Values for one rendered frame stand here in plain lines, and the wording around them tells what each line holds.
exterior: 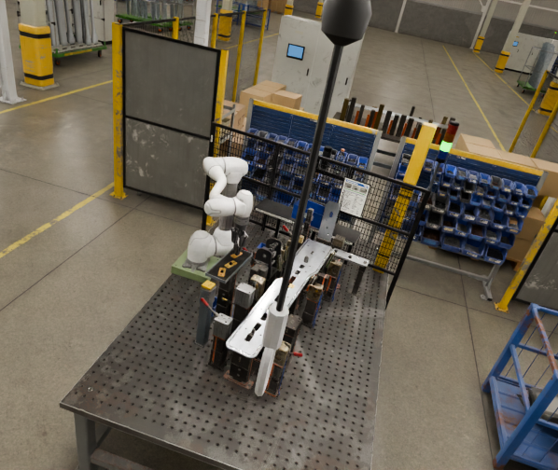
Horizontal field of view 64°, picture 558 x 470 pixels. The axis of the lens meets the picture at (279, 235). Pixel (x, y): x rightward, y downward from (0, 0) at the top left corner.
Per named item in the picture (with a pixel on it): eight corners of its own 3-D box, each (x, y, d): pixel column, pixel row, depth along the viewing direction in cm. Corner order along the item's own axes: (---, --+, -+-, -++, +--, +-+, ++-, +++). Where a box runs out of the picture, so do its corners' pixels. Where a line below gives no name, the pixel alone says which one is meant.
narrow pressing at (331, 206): (330, 241, 355) (341, 204, 338) (316, 237, 358) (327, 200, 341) (330, 241, 356) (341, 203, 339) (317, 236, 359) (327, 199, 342)
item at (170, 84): (216, 221, 551) (236, 49, 449) (212, 226, 539) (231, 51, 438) (118, 192, 569) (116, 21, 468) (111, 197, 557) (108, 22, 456)
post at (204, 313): (203, 348, 277) (210, 293, 255) (193, 343, 279) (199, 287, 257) (210, 340, 283) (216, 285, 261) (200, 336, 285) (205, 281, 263)
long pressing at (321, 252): (258, 362, 237) (258, 360, 236) (220, 345, 242) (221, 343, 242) (333, 248, 350) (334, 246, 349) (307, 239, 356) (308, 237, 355)
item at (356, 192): (360, 218, 368) (371, 185, 352) (335, 209, 373) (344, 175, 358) (361, 217, 369) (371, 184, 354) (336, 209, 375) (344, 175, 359)
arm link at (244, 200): (246, 209, 279) (227, 211, 273) (250, 186, 272) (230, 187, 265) (254, 217, 272) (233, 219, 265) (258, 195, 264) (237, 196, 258)
